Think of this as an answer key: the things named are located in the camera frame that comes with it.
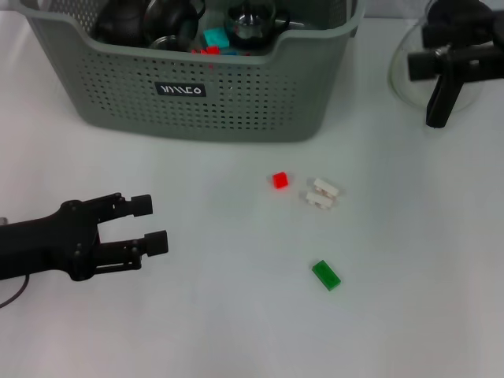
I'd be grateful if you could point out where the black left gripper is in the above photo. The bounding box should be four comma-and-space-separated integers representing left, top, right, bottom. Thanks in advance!
0, 192, 169, 282

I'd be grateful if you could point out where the cyan square brick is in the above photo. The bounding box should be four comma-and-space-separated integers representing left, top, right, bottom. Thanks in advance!
202, 28, 231, 49

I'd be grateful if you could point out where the grey perforated storage bin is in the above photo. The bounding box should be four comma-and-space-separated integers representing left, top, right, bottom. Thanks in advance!
17, 0, 367, 143

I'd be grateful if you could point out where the green rectangular brick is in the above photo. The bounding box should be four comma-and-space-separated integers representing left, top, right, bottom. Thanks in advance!
312, 259, 343, 292

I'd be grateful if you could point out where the black ceramic teapot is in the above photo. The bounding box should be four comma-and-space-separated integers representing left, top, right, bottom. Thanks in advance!
94, 0, 149, 46

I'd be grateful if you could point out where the glass pitcher black handle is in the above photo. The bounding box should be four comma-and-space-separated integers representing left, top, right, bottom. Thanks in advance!
387, 0, 504, 129

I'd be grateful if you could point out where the left arm connector cable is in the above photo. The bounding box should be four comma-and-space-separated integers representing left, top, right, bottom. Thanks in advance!
0, 273, 31, 309

